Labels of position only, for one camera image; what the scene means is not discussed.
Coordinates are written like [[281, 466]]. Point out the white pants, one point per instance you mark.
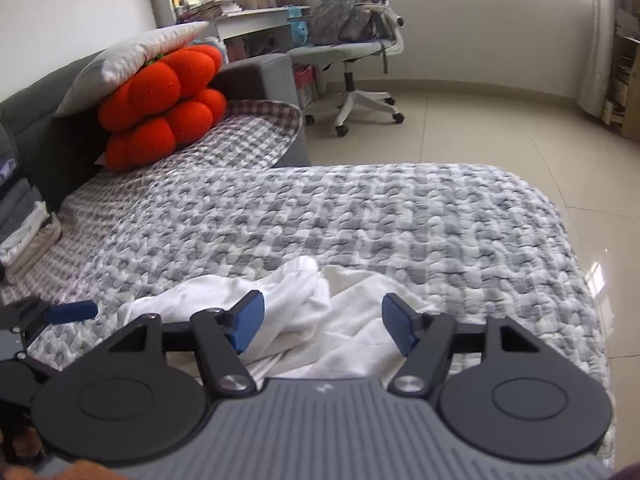
[[320, 310]]

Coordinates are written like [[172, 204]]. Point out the wooden shelf unit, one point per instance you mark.
[[625, 85]]

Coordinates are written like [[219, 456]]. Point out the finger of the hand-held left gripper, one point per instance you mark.
[[75, 311]]

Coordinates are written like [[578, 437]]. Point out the stack of books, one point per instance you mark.
[[210, 10]]

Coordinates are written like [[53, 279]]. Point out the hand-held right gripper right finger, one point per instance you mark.
[[397, 320]]

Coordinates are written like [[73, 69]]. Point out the blue hanging bag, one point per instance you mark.
[[300, 25]]

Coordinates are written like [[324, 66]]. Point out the orange plush cushion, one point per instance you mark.
[[150, 145], [150, 90]]

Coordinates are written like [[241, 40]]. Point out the red storage boxes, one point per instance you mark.
[[305, 85]]

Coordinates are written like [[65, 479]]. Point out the white desk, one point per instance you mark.
[[250, 22]]

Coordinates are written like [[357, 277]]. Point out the dark grey sofa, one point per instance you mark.
[[45, 125]]

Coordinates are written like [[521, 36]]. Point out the white printed pillow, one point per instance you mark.
[[115, 60]]

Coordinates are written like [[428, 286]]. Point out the grey pebble quilted blanket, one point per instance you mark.
[[350, 210]]

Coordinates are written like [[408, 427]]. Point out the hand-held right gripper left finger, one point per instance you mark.
[[247, 320]]

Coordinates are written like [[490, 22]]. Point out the camouflage backpack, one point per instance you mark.
[[340, 15]]

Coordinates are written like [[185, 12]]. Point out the grey folded sweatshirt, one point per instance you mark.
[[15, 205]]

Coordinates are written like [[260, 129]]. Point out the beige folded garment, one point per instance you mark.
[[35, 252]]

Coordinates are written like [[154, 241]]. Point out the white folded sweatshirt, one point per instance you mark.
[[20, 240]]

